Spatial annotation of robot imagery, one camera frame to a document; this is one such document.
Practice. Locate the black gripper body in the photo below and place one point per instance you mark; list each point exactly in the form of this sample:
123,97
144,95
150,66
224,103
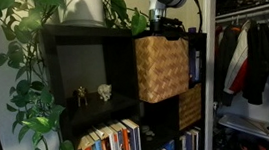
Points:
157,29

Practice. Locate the black soft object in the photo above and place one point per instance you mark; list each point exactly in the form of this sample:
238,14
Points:
179,34

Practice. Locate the large woven bamboo drawer basket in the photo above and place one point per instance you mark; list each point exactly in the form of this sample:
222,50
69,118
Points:
162,68

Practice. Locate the small purple cup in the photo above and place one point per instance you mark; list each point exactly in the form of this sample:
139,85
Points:
192,30

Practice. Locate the tall blue book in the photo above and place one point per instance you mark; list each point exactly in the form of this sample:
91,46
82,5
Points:
193,65

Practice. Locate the black cube bookshelf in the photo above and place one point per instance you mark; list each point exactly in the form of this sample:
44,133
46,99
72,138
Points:
120,69

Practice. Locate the white hardcover book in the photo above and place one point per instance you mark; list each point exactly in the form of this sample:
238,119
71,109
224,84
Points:
198,65

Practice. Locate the white plant pot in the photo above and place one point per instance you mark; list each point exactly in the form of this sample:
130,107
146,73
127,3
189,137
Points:
82,6

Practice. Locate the orange hanger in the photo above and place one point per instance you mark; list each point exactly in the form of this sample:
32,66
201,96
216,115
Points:
235,29

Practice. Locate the dark hanging garment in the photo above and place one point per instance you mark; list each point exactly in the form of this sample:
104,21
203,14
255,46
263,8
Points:
224,72

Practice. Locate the white elephant figurine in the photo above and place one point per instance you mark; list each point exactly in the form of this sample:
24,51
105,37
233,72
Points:
104,91

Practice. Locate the white and red jacket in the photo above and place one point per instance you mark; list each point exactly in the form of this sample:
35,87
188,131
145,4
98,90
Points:
239,64

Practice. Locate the small woven bamboo basket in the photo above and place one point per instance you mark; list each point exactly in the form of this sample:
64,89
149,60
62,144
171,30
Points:
193,110

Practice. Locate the grey pebble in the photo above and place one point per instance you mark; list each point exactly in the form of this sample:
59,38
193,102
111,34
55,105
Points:
145,128
150,133
149,138

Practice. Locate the gold animal figurine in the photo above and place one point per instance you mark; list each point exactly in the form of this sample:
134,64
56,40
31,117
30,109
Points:
81,95

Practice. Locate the black hanging jacket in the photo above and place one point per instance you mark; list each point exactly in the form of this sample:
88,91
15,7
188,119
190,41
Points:
257,62

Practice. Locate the white closet shelf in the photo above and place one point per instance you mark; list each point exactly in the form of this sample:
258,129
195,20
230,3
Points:
261,5

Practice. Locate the metal closet rod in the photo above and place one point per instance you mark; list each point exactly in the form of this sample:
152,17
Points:
268,11

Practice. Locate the lower shelf books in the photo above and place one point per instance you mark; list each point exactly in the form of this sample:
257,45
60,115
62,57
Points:
135,142

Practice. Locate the dark blue paperback book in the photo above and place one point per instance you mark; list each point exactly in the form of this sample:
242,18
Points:
189,143

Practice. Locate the orange spine book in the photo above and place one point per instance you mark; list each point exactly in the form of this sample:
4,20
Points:
126,144

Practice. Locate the blue-grey book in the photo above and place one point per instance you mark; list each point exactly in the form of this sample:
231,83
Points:
121,146

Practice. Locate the row of books lower left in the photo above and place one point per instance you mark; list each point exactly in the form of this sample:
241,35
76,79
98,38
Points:
110,148

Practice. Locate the grey flat board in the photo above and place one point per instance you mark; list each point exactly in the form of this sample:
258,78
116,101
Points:
243,125

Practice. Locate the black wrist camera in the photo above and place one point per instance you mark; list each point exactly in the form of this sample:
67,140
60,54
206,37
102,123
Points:
172,20

